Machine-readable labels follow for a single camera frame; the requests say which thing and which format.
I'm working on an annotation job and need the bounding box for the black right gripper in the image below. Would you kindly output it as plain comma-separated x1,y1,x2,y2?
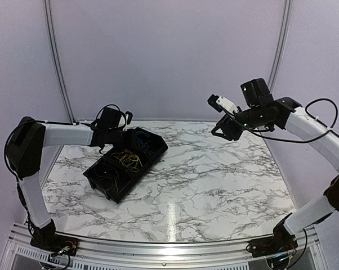
212,105,266,141

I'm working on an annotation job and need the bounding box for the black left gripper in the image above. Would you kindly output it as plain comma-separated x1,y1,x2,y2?
108,128,139,148

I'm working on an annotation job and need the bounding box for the yellow cable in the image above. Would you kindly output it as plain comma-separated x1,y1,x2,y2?
113,150,144,173

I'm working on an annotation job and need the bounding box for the thin black cable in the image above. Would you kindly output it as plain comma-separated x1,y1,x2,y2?
93,163,125,199

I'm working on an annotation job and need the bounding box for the blue cable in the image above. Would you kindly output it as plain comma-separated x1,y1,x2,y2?
134,132,158,157

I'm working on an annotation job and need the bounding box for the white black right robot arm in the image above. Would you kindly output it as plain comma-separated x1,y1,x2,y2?
208,78,339,257

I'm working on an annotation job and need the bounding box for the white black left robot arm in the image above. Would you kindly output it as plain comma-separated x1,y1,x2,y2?
3,104,133,250

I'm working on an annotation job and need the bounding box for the black three-compartment plastic bin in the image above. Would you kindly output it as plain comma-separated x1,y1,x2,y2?
83,127,168,204

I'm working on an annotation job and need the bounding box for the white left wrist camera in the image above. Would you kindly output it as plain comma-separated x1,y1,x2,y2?
119,111,133,131

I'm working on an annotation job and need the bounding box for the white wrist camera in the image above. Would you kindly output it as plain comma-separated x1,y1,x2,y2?
207,94,239,114
119,111,133,131

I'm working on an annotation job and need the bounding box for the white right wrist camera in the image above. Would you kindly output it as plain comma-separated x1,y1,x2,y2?
207,94,239,114

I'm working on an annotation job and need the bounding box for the right aluminium corner post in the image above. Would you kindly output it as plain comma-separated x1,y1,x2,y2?
268,0,293,92

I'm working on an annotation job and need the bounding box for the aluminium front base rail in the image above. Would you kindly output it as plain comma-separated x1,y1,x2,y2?
0,223,328,269

